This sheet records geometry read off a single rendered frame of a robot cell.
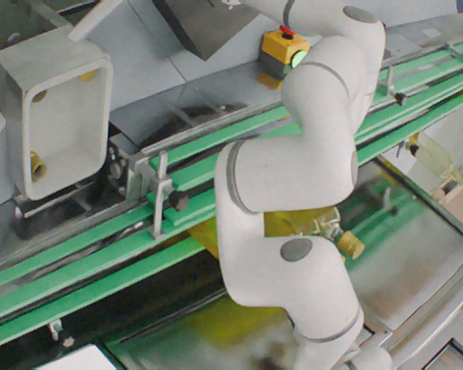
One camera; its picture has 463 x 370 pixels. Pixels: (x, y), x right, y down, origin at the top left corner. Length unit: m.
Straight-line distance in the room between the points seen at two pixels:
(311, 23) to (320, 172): 0.33
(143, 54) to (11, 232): 0.40
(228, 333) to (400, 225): 0.56
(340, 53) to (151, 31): 0.42
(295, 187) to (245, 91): 0.57
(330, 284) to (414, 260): 0.78
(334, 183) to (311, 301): 0.13
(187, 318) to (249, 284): 0.48
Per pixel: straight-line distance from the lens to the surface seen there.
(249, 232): 0.84
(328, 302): 0.80
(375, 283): 1.47
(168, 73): 1.29
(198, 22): 1.18
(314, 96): 0.78
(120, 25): 1.15
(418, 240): 1.61
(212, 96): 1.30
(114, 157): 1.18
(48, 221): 1.16
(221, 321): 1.28
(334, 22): 1.00
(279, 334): 1.28
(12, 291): 1.08
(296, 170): 0.77
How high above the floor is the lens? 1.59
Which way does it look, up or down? 31 degrees down
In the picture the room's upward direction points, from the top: 130 degrees clockwise
